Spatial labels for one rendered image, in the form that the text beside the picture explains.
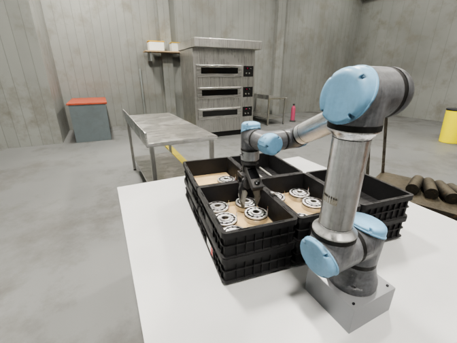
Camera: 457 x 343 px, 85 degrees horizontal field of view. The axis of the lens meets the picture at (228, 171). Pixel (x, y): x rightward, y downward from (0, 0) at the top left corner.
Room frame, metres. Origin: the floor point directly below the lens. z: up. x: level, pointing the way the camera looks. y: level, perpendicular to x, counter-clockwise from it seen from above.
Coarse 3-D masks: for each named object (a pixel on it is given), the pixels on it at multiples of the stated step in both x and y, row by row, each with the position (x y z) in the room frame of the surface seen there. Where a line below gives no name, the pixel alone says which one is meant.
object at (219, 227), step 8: (216, 184) 1.11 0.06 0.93; (224, 184) 1.11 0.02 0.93; (200, 192) 1.02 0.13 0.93; (208, 208) 0.88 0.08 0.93; (216, 216) 0.81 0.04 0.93; (296, 216) 0.81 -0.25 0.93; (216, 224) 0.77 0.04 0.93; (264, 224) 0.76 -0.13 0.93; (272, 224) 0.76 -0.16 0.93; (280, 224) 0.77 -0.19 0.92; (288, 224) 0.78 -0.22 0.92; (296, 224) 0.80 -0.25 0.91; (224, 232) 0.71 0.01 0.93; (232, 232) 0.71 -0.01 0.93; (240, 232) 0.72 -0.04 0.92; (248, 232) 0.73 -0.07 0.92; (256, 232) 0.74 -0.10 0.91
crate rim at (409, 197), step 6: (366, 174) 1.24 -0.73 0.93; (378, 180) 1.16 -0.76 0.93; (408, 192) 1.02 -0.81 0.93; (390, 198) 0.96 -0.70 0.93; (396, 198) 0.96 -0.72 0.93; (402, 198) 0.97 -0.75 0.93; (408, 198) 0.98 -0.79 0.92; (360, 204) 0.91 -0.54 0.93; (366, 204) 0.91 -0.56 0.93; (372, 204) 0.91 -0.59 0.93; (378, 204) 0.93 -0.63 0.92; (384, 204) 0.94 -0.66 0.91; (390, 204) 0.95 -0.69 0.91
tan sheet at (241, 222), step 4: (232, 204) 1.09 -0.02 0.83; (232, 208) 1.05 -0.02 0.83; (232, 212) 1.01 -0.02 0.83; (236, 212) 1.01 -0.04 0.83; (240, 212) 1.01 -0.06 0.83; (240, 216) 0.98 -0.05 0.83; (240, 220) 0.94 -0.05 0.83; (244, 220) 0.94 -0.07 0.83; (268, 220) 0.94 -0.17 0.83; (240, 224) 0.92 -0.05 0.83; (244, 224) 0.92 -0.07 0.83; (248, 224) 0.92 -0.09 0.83
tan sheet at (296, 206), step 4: (288, 200) 1.13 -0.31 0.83; (288, 204) 1.09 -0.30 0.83; (292, 204) 1.09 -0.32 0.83; (296, 204) 1.09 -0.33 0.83; (300, 204) 1.09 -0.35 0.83; (292, 208) 1.05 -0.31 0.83; (296, 208) 1.05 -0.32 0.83; (300, 208) 1.05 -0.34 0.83; (300, 212) 1.01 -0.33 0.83; (304, 212) 1.01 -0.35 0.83; (308, 212) 1.01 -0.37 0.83
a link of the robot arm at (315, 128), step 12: (408, 84) 0.63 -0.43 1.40; (408, 96) 0.56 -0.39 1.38; (312, 120) 0.82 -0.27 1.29; (324, 120) 0.77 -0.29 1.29; (288, 132) 0.90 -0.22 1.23; (300, 132) 0.86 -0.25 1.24; (312, 132) 0.81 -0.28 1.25; (324, 132) 0.78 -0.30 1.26; (288, 144) 0.89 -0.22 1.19; (300, 144) 0.89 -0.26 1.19
